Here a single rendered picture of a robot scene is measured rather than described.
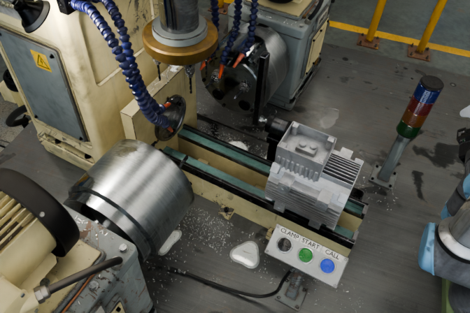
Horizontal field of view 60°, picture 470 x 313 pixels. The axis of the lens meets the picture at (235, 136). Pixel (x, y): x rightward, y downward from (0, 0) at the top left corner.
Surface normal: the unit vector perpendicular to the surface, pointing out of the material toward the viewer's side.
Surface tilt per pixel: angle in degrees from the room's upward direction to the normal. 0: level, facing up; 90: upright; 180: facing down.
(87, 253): 0
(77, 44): 90
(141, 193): 32
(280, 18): 0
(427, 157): 0
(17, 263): 74
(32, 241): 68
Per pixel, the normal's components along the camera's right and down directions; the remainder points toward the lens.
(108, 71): 0.88, 0.37
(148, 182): 0.45, -0.42
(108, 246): 0.04, -0.67
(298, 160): -0.48, 0.63
